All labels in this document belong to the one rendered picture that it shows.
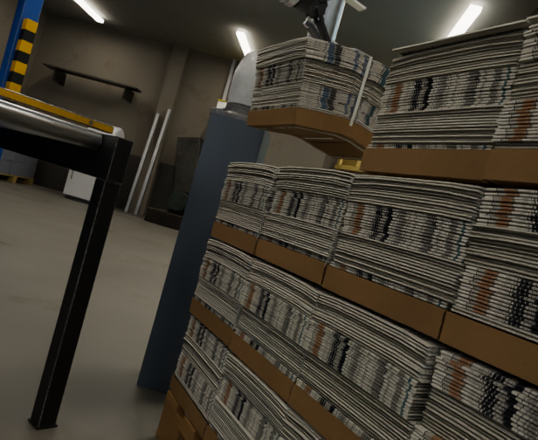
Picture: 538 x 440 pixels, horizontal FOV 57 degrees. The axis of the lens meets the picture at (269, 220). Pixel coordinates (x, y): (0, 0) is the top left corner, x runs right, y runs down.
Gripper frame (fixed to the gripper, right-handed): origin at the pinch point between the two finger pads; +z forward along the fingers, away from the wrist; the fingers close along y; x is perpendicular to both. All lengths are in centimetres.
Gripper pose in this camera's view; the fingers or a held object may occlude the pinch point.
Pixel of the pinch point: (352, 29)
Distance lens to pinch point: 159.9
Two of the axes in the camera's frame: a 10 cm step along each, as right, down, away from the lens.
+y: -3.4, 9.4, -0.1
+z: 8.2, 3.0, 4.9
